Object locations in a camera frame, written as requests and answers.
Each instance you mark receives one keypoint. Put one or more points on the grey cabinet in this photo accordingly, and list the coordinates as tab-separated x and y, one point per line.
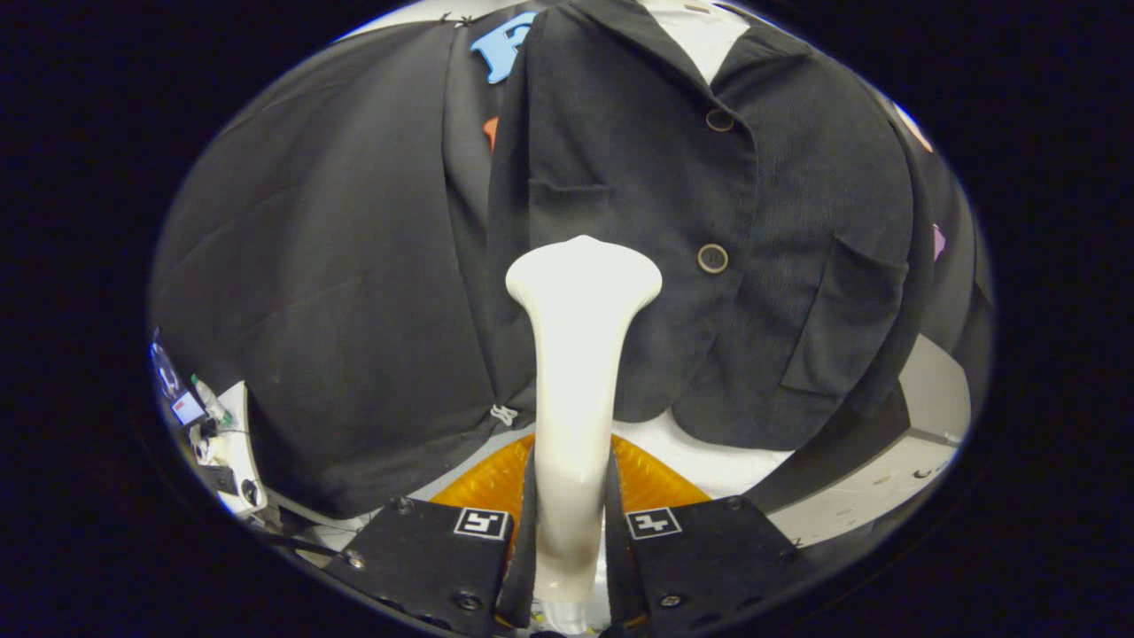
930	390

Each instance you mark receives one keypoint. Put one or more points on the small screen device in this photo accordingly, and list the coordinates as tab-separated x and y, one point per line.
188	408

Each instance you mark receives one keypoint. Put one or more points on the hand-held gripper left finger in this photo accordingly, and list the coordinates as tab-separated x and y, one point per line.
521	576

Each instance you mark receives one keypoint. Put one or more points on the row of black cloth clips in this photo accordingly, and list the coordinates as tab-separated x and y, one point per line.
446	17

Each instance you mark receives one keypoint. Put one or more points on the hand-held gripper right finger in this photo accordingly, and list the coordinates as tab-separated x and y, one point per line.
620	576

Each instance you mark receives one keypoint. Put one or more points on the white shirt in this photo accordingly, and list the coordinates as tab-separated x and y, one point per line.
709	44

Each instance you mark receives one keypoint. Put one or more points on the white side table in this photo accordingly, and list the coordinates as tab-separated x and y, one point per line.
235	443

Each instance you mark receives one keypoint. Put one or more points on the black blazer jacket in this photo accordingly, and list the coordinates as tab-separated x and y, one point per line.
638	177

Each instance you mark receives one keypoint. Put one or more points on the white garment steamer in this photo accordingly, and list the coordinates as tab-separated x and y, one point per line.
576	372

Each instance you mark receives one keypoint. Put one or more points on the clear plastic bottle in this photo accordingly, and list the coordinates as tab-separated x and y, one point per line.
211	400

